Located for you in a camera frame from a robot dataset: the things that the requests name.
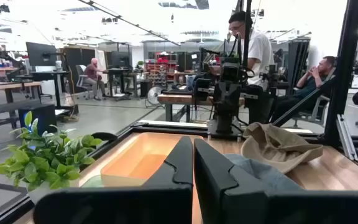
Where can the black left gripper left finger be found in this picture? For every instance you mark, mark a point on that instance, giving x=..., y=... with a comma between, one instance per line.
x=179, y=168

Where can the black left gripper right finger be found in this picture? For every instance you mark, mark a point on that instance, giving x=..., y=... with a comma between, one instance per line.
x=216, y=186

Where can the tan beige cap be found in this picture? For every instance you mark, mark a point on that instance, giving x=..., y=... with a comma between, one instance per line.
x=278, y=146

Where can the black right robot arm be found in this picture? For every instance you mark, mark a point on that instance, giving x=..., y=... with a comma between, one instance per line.
x=225, y=124

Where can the orange plastic tray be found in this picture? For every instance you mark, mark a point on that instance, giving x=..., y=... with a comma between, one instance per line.
x=141, y=155

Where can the blue denim cap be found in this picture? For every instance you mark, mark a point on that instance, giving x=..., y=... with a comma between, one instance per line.
x=269, y=177

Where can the wooden table with metal legs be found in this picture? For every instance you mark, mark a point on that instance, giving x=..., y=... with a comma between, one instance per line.
x=179, y=99

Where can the round floor fan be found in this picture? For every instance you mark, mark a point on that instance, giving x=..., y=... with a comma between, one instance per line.
x=154, y=95

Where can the green plastic tray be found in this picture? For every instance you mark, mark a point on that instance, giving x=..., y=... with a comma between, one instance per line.
x=92, y=182

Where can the red storage shelf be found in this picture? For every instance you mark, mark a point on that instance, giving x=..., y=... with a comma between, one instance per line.
x=163, y=67

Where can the dark office desk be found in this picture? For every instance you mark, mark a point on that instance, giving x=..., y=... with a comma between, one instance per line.
x=117, y=72

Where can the black computer monitor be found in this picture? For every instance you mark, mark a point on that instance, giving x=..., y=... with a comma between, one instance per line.
x=40, y=54
x=120, y=59

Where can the person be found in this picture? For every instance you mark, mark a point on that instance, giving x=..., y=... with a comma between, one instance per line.
x=259, y=53
x=92, y=74
x=309, y=84

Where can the grey office chair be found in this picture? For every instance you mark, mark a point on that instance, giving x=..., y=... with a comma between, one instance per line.
x=80, y=77
x=317, y=109

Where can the green artificial potted plant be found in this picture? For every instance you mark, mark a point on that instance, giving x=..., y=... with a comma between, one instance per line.
x=48, y=158

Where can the black computer tower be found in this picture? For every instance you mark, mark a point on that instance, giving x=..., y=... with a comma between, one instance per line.
x=42, y=116

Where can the black monitor desk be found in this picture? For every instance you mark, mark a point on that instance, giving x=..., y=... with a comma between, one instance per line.
x=50, y=74

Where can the wooden workbench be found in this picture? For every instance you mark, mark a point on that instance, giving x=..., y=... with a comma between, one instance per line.
x=8, y=87

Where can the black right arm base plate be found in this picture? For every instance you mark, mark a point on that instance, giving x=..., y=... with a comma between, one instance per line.
x=211, y=130

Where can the silver aluminium rail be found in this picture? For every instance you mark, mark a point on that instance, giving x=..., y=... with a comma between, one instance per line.
x=346, y=138

